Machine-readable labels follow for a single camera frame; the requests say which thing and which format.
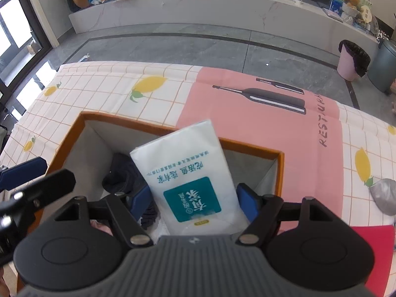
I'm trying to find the checked lemon print tablecloth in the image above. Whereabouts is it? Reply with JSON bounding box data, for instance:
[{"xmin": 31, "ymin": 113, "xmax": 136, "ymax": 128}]
[{"xmin": 0, "ymin": 62, "xmax": 396, "ymax": 297}]

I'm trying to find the pink cloth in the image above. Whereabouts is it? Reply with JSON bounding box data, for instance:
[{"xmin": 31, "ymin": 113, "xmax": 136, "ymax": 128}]
[{"xmin": 90, "ymin": 220, "xmax": 113, "ymax": 236}]

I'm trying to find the black-framed glass door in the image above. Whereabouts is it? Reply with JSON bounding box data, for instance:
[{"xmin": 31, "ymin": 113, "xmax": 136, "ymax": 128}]
[{"xmin": 0, "ymin": 0, "xmax": 59, "ymax": 99}]

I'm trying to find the grey metal trash can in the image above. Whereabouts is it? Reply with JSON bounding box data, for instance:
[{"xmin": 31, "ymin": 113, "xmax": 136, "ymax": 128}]
[{"xmin": 368, "ymin": 39, "xmax": 396, "ymax": 93}]

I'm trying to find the white marble media console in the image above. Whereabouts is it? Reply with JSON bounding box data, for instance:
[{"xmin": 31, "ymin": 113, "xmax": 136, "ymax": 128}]
[{"xmin": 68, "ymin": 0, "xmax": 381, "ymax": 48}]

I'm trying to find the grey cloth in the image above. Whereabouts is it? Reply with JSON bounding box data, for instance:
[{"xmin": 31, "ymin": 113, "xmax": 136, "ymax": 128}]
[{"xmin": 370, "ymin": 178, "xmax": 396, "ymax": 215}]

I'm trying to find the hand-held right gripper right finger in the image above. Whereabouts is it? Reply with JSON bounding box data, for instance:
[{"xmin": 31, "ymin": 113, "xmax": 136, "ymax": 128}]
[{"xmin": 236, "ymin": 183, "xmax": 344, "ymax": 249}]

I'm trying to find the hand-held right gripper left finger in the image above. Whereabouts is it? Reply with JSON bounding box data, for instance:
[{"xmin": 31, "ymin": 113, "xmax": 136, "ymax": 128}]
[{"xmin": 46, "ymin": 184, "xmax": 154, "ymax": 248}]

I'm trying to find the red toy storage cube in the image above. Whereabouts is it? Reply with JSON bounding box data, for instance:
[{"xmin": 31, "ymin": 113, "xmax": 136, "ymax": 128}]
[{"xmin": 351, "ymin": 224, "xmax": 396, "ymax": 297}]

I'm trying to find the pink bin with black bag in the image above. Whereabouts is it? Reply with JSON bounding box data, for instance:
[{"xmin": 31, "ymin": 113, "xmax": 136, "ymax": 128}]
[{"xmin": 337, "ymin": 40, "xmax": 371, "ymax": 81}]

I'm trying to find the orange cardboard box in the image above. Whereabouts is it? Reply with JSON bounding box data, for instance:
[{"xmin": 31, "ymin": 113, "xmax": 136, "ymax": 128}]
[{"xmin": 17, "ymin": 112, "xmax": 284, "ymax": 294}]

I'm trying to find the teddy bear bouquet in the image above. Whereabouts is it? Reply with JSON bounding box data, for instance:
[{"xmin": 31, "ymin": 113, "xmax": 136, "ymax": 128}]
[{"xmin": 342, "ymin": 0, "xmax": 361, "ymax": 17}]

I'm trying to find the white tissue pack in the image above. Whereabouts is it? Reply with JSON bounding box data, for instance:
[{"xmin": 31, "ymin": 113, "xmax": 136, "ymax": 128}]
[{"xmin": 129, "ymin": 119, "xmax": 251, "ymax": 237}]

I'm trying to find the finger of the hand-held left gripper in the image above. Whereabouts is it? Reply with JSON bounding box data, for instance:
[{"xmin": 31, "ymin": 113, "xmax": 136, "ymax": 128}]
[
  {"xmin": 0, "ymin": 157, "xmax": 48, "ymax": 191},
  {"xmin": 0, "ymin": 170, "xmax": 76, "ymax": 221}
]

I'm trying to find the dark navy cap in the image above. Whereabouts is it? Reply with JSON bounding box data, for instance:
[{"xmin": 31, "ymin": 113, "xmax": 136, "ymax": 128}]
[{"xmin": 102, "ymin": 153, "xmax": 160, "ymax": 226}]

